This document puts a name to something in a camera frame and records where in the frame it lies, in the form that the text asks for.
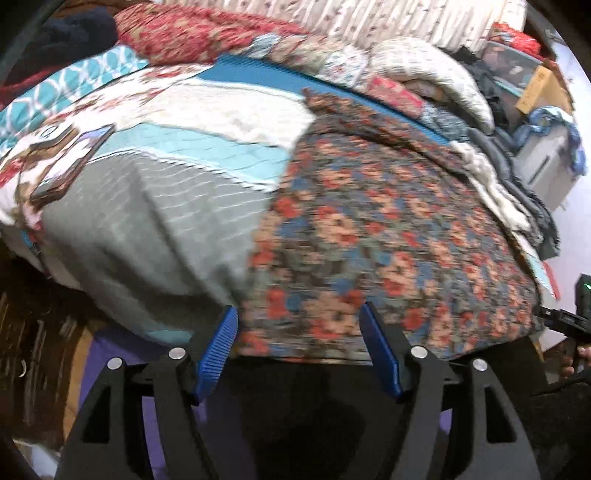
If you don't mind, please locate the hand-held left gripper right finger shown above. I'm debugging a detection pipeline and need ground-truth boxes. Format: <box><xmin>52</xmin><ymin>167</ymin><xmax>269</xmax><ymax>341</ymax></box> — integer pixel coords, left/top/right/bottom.
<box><xmin>359</xmin><ymin>301</ymin><xmax>542</xmax><ymax>480</ymax></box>

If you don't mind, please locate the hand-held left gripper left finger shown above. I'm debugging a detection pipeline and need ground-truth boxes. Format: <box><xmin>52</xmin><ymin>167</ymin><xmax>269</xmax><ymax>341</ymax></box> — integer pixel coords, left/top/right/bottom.
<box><xmin>55</xmin><ymin>305</ymin><xmax>240</xmax><ymax>480</ymax></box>

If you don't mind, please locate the floral print garment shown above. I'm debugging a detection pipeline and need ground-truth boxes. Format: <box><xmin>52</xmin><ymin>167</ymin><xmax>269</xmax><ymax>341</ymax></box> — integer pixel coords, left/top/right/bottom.
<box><xmin>235</xmin><ymin>90</ymin><xmax>546</xmax><ymax>366</ymax></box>

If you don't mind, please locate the person's right forearm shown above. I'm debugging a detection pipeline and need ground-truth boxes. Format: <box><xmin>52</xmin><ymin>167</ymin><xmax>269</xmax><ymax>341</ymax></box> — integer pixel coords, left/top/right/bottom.
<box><xmin>530</xmin><ymin>369</ymin><xmax>591</xmax><ymax>480</ymax></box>

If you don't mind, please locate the person's right hand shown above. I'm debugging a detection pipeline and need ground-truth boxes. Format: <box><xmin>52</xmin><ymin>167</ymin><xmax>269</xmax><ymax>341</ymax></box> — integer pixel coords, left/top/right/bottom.
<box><xmin>560</xmin><ymin>345</ymin><xmax>591</xmax><ymax>378</ymax></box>

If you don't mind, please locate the purple mat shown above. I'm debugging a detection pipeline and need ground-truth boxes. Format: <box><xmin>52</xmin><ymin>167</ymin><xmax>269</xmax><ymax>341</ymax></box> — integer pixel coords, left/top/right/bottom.
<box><xmin>78</xmin><ymin>323</ymin><xmax>227</xmax><ymax>480</ymax></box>

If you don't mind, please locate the dark grey blanket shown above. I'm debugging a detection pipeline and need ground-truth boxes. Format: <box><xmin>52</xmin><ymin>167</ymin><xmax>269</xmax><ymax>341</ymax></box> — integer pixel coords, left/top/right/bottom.
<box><xmin>464</xmin><ymin>122</ymin><xmax>563</xmax><ymax>260</ymax></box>

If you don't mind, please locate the white cabinet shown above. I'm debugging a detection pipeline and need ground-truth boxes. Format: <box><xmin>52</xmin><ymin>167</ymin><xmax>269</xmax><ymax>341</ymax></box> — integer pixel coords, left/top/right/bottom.
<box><xmin>515</xmin><ymin>124</ymin><xmax>580</xmax><ymax>210</ymax></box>

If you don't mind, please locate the patchwork quilt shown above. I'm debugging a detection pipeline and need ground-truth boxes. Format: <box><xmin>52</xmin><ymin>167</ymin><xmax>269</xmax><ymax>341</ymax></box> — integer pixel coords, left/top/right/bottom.
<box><xmin>0</xmin><ymin>32</ymin><xmax>561</xmax><ymax>344</ymax></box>

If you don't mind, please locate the white fluffy blanket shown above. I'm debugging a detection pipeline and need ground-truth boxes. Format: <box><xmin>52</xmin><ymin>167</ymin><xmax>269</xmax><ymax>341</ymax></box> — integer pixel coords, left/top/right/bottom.
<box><xmin>450</xmin><ymin>138</ymin><xmax>533</xmax><ymax>234</ymax></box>

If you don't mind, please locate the dark wooden furniture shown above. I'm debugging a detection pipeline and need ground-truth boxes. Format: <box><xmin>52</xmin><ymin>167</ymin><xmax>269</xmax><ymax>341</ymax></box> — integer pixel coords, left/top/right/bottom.
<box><xmin>0</xmin><ymin>242</ymin><xmax>100</xmax><ymax>450</ymax></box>

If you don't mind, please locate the cardboard box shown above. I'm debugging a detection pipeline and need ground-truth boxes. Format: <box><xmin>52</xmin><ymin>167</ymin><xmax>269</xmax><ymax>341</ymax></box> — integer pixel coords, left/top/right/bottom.
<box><xmin>516</xmin><ymin>64</ymin><xmax>574</xmax><ymax>117</ymax></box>

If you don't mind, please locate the clear storage bin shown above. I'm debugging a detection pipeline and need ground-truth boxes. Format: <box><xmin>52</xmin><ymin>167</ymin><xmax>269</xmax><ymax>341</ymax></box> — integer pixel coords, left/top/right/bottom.
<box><xmin>479</xmin><ymin>22</ymin><xmax>557</xmax><ymax>95</ymax></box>

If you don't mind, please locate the cream knitted blanket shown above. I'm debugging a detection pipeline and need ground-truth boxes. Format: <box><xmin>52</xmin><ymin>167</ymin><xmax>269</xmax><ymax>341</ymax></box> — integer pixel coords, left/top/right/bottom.
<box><xmin>368</xmin><ymin>37</ymin><xmax>496</xmax><ymax>136</ymax></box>

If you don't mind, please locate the teal patterned pillow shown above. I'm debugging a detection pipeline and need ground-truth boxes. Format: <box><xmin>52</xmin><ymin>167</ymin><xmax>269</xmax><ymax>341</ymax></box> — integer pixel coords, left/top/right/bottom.
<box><xmin>0</xmin><ymin>45</ymin><xmax>149</xmax><ymax>136</ymax></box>

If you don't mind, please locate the red patterned blanket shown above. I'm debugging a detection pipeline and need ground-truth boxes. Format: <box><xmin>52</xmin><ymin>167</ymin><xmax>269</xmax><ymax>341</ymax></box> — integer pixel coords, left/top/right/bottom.
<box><xmin>113</xmin><ymin>7</ymin><xmax>305</xmax><ymax>66</ymax></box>

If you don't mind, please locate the striped floral cloth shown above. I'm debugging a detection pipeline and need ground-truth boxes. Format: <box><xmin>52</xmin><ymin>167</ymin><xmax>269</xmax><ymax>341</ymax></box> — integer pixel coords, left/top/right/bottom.
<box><xmin>157</xmin><ymin>0</ymin><xmax>529</xmax><ymax>51</ymax></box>

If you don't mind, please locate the dark navy cloth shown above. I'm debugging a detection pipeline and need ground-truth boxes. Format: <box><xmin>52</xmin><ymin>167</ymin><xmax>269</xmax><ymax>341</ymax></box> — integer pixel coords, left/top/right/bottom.
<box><xmin>7</xmin><ymin>7</ymin><xmax>118</xmax><ymax>86</ymax></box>

